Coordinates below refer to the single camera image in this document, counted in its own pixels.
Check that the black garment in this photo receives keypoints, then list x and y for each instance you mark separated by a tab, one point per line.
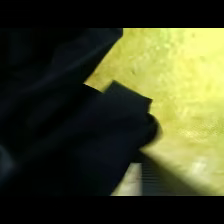
60	120

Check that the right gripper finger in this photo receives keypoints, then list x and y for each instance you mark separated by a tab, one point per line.
160	181

